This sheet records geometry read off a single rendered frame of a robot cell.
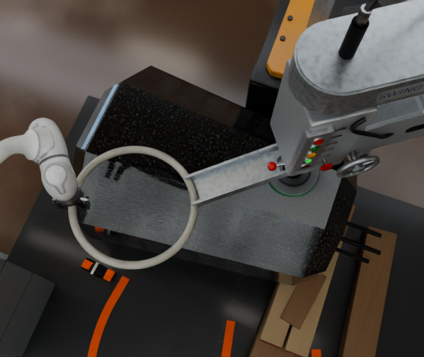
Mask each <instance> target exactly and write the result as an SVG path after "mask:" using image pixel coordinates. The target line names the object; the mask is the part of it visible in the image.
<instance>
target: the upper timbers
mask: <svg viewBox="0 0 424 357"><path fill-rule="evenodd" d="M338 255H339V253H338V252H337V251H335V253H334V255H333V257H332V259H331V262H330V264H329V265H328V268H327V269H326V271H325V272H323V273H322V274H324V275H325V276H327V277H326V279H325V281H324V283H323V285H322V287H321V289H320V291H319V294H318V295H317V297H316V299H315V301H314V303H313V305H312V306H311V309H310V310H309V313H308V315H307V316H306V319H305V320H304V323H303V325H302V327H301V328H300V329H298V328H296V327H294V326H292V325H291V324H289V323H287V322H286V321H284V320H283V319H280V316H281V315H282V313H283V311H284V309H285V307H286V305H287V303H288V302H289V300H290V298H291V296H292V294H293V292H294V290H295V288H296V287H297V284H296V285H288V284H284V283H278V285H277V288H276V291H275V294H274V296H273V300H272V302H271V304H270V308H269V310H268V313H267V316H266V318H265V321H264V324H263V327H262V329H261V332H260V335H259V337H258V340H260V341H263V342H265V343H267V344H270V345H271V346H274V347H276V348H279V349H281V348H282V345H283V344H284V346H283V348H282V350H283V351H286V352H289V353H292V354H294V355H296V356H299V357H308V355H309V352H310V348H311V345H312V341H313V339H314V335H315V332H316V328H317V325H318V323H319V318H320V316H321V311H322V309H323V304H324V302H325V299H326V295H327V292H328V288H329V285H330V282H331V279H332V275H333V272H334V268H335V266H336V261H337V259H338ZM288 329H289V330H288ZM287 331H288V332H287ZM286 335H287V337H286ZM285 337H286V339H285ZM284 341H285V343H284Z"/></svg>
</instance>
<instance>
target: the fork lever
mask: <svg viewBox="0 0 424 357"><path fill-rule="evenodd" d="M277 150H279V149H278V146H277V143H275V144H272V145H270V146H267V147H264V148H262V149H258V150H256V151H253V152H250V153H248V154H244V155H242V156H240V157H236V158H233V159H230V160H228V161H224V162H222V163H220V164H216V165H214V166H211V167H208V168H206V169H203V170H200V171H196V172H194V173H192V174H188V175H186V176H184V178H185V180H186V179H192V180H193V183H194V185H195V189H196V191H197V198H198V200H196V201H194V202H192V203H191V204H192V206H194V205H198V207H199V206H201V205H205V204H208V203H211V202H214V201H216V200H219V199H222V198H226V197H228V196H232V195H234V194H237V193H240V192H242V191H246V190H248V189H251V188H255V187H257V186H260V185H263V184H265V183H269V182H271V181H275V180H278V179H281V178H283V177H286V176H288V175H287V172H286V170H284V171H280V168H279V167H277V168H276V170H274V171H270V170H269V169H268V164H269V163H270V162H275V163H277V160H276V158H275V154H274V151H277Z"/></svg>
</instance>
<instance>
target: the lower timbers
mask: <svg viewBox="0 0 424 357"><path fill-rule="evenodd" d="M354 210H355V205H353V206H352V209H351V211H350V216H349V218H348V222H350V221H351V218H352V216H353V213H354ZM367 229H370V230H373V231H375V232H378V233H381V234H382V236H381V237H380V238H379V237H376V236H374V235H371V234H368V233H366V232H363V236H362V242H361V244H364V245H366V246H369V247H372V248H374V249H377V250H380V251H381V254H380V255H377V254H374V253H372V252H370V251H367V250H364V249H361V248H360V252H359V256H361V257H364V258H366V259H369V263H365V262H362V261H359V260H357V266H356V270H355V276H354V280H353V286H352V290H351V294H350V300H349V304H348V311H347V314H346V318H345V324H344V328H343V335H342V339H341V343H340V349H339V352H338V357H375V353H376V350H377V342H378V338H379V331H380V326H381V323H382V315H383V311H384V303H385V300H386V292H387V288H388V284H389V276H390V272H391V265H392V261H393V257H394V250H395V245H396V238H397V234H394V233H392V232H387V231H384V230H382V229H377V228H374V227H370V226H369V227H367ZM277 285H278V282H277V284H276V286H275V289H274V292H273V295H272V297H271V299H270V302H269V305H268V308H267V310H266V312H265V315H264V317H263V321H262V322H261V325H260V328H259V330H258V333H257V335H256V338H255V341H254V342H253V345H252V348H251V351H250V353H249V355H248V357H299V356H296V355H294V354H292V353H289V352H286V351H283V350H282V348H283V346H284V344H283V345H282V348H276V347H274V346H271V345H270V344H267V343H265V342H263V341H260V340H258V337H259V335H260V332H261V329H262V327H263V324H264V321H265V318H266V316H267V313H268V310H269V308H270V304H271V302H272V300H273V296H274V294H275V291H276V288H277ZM286 337H287V335H286ZM286 337H285V339H286ZM284 343H285V341H284Z"/></svg>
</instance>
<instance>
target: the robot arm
mask: <svg viewBox="0 0 424 357"><path fill-rule="evenodd" d="M12 154H24V155H25V157H26V158H27V159H29V160H33V161H34V162H35V163H38V164H39V167H40V171H41V178H42V183H43V186H44V187H45V190H46V191H47V192H48V193H49V194H50V195H51V196H52V202H53V203H54V204H55V205H56V206H57V207H58V209H59V210H62V209H64V210H65V211H67V212H68V207H70V206H73V205H74V206H77V207H79V208H81V213H82V215H83V216H85V215H86V211H87V210H90V205H91V204H90V202H89V197H88V196H86V197H84V198H82V197H81V196H80V195H79V187H78V183H77V180H76V174H75V173H74V170H73V168H72V165H71V162H70V160H69V155H68V150H67V146H66V143H65V141H64V138H63V135H62V133H61V131H60V129H59V128H58V126H57V125H56V123H55V122H54V121H52V120H50V119H48V118H38V119H36V120H34V121H33V122H32V123H31V124H30V126H29V128H28V130H27V131H26V133H25V134H24V135H19V136H14V137H9V138H6V139H5V140H2V141H0V164H1V163H2V162H3V161H4V160H5V159H6V158H8V157H9V156H11V155H12Z"/></svg>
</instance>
